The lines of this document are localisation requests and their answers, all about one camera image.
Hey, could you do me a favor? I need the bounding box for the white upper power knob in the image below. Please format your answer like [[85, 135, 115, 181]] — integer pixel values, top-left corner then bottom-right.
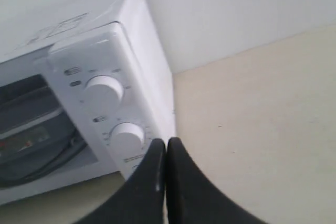
[[83, 76, 124, 113]]

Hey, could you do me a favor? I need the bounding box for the white lower timer knob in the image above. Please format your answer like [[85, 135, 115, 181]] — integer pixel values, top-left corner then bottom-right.
[[110, 123, 145, 158]]

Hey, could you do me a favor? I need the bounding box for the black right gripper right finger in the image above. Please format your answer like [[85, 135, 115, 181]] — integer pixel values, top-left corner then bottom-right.
[[166, 137, 265, 223]]

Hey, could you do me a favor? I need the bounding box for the white info sticker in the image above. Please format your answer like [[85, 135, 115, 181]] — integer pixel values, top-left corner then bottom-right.
[[14, 24, 67, 51]]

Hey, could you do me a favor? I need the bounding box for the white Midea microwave body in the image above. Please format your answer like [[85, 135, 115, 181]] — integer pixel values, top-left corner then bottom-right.
[[1, 0, 176, 205]]

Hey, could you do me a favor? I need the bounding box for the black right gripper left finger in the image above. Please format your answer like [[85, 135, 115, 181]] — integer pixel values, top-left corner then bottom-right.
[[78, 138, 166, 224]]

